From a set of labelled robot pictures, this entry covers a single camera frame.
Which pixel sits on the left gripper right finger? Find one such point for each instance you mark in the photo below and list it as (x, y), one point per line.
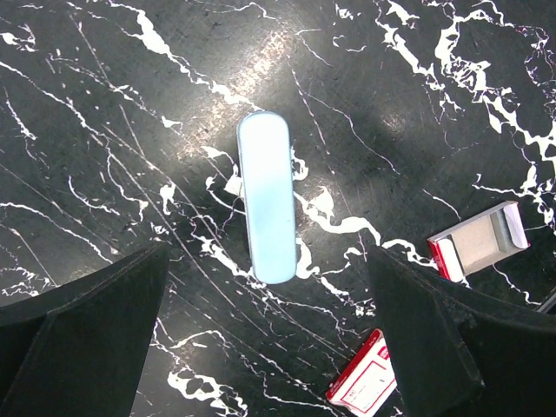
(458, 352)

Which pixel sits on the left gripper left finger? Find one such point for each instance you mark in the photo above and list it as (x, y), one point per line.
(79, 349)

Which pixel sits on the light blue stapler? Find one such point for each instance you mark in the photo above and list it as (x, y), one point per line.
(267, 184)

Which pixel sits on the red white staple box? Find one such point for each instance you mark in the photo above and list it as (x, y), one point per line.
(367, 381)

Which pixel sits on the open staple box tray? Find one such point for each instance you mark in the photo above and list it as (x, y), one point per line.
(479, 242)

